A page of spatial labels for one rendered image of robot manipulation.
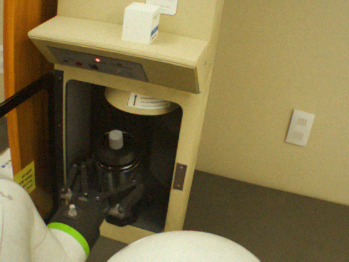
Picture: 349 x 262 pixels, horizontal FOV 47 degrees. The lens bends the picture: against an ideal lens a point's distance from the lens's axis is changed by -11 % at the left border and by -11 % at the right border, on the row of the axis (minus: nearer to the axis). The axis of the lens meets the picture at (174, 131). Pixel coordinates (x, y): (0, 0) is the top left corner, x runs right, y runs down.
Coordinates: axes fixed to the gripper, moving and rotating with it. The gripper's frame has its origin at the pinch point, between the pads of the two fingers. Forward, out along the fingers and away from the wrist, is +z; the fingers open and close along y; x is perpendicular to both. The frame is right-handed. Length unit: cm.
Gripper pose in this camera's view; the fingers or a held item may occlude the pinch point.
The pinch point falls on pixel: (116, 165)
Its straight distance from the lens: 96.8
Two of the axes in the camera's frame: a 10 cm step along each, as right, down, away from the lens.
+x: -1.3, 8.5, 5.1
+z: 2.6, -4.7, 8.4
